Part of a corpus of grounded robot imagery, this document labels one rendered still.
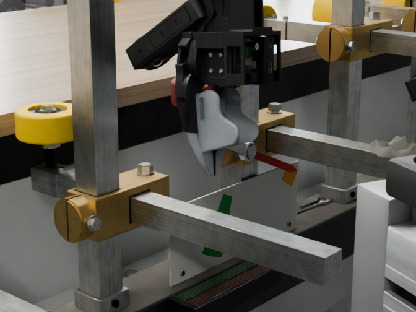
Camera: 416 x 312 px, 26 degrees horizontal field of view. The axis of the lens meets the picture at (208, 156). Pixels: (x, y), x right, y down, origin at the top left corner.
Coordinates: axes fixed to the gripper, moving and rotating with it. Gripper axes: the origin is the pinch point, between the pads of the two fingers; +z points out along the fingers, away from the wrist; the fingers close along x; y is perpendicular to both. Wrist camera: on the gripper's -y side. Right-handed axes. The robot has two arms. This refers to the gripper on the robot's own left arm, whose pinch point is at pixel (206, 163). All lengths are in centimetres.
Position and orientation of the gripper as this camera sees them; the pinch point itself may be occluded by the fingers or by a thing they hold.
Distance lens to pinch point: 95.4
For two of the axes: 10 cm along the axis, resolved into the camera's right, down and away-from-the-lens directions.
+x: 5.8, -1.3, 8.0
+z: 0.2, 9.9, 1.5
